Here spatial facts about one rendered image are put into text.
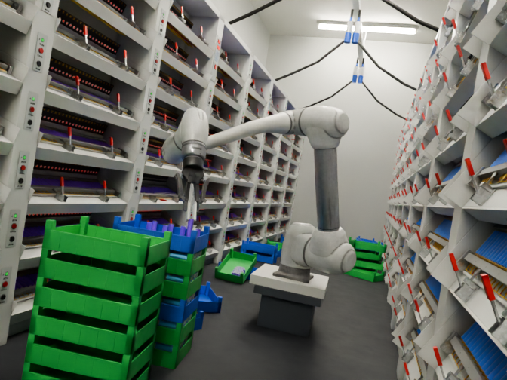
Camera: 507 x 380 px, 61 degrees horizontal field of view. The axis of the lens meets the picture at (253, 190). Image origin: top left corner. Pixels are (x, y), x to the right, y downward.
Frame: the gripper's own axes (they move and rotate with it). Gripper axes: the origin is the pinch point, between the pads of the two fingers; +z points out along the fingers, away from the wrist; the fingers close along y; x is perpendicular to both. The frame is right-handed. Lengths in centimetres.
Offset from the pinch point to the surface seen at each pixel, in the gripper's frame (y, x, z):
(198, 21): 18, 68, -153
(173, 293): -2.3, 8.4, 27.1
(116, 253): -25.6, -19.7, 21.7
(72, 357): -32, -3, 47
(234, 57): 62, 117, -176
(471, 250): 46, -71, 26
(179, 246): -2.8, 1.8, 12.4
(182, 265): -1.0, 3.5, 18.4
